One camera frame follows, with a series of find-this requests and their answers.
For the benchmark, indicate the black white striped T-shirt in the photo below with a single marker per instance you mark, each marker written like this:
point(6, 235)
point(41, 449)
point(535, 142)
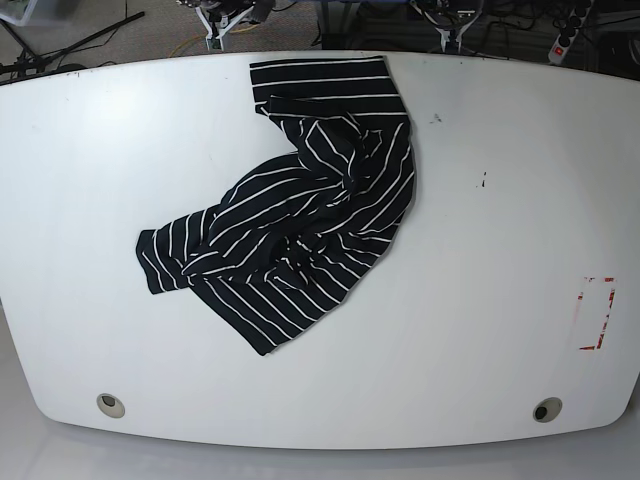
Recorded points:
point(285, 245)

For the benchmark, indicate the red tape rectangle marking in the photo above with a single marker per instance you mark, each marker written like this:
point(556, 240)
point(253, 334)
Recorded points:
point(593, 311)

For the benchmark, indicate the white power strip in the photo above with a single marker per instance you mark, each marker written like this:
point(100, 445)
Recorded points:
point(567, 35)

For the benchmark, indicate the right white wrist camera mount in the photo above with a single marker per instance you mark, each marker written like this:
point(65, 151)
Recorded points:
point(219, 24)

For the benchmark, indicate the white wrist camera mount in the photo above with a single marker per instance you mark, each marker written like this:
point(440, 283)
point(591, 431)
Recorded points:
point(452, 22)
point(219, 24)

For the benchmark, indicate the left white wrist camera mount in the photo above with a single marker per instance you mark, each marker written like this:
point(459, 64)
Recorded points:
point(452, 22)

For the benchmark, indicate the left table cable grommet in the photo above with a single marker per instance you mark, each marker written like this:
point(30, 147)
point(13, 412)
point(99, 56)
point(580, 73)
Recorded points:
point(110, 406)

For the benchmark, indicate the table cable grommet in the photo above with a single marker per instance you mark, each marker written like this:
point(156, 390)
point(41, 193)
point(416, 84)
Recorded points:
point(547, 410)
point(110, 406)

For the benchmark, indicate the right table cable grommet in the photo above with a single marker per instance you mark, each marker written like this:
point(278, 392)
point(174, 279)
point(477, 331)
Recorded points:
point(547, 410)

